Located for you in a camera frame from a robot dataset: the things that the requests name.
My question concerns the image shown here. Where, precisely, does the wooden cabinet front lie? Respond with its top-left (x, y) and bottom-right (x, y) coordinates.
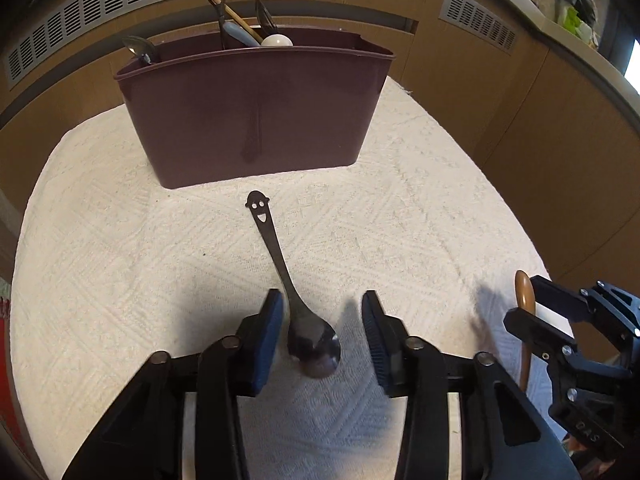
top-left (0, 0), bottom-right (640, 281)

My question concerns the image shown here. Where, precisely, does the plain metal spoon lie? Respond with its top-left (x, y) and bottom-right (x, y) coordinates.
top-left (122, 36), bottom-right (161, 66)

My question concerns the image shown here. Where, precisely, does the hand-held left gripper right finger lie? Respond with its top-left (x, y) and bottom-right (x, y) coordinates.
top-left (361, 289), bottom-right (583, 480)

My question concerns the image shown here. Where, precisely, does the grey countertop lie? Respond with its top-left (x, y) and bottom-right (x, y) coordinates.
top-left (480, 0), bottom-right (640, 91)

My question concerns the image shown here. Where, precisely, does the green object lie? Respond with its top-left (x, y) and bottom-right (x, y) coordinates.
top-left (562, 7), bottom-right (593, 38)

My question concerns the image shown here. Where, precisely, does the small brown spoon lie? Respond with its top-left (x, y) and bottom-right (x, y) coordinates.
top-left (514, 270), bottom-right (537, 393)

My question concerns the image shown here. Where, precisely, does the white textured towel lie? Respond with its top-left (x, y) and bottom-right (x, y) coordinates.
top-left (10, 77), bottom-right (576, 480)

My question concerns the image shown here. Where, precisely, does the maroon plastic utensil container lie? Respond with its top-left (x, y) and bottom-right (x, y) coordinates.
top-left (112, 30), bottom-right (397, 191)

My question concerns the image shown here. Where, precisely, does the wooden utensil handle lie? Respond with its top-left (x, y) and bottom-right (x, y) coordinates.
top-left (207, 0), bottom-right (263, 43)

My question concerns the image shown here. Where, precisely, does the small grey vent grille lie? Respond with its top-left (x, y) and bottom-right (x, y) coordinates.
top-left (440, 0), bottom-right (518, 53)

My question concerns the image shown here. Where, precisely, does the grey-blue utensil handle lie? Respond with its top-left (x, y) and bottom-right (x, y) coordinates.
top-left (222, 20), bottom-right (263, 48)

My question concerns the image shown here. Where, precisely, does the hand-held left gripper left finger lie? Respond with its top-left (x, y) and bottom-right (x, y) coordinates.
top-left (62, 288), bottom-right (286, 480)

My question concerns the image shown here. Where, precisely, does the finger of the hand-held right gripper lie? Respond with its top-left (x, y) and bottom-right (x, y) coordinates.
top-left (503, 306), bottom-right (577, 362)
top-left (530, 274), bottom-right (589, 323)

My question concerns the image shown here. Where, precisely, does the smiley-face metal spoon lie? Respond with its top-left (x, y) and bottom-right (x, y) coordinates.
top-left (245, 190), bottom-right (342, 378)

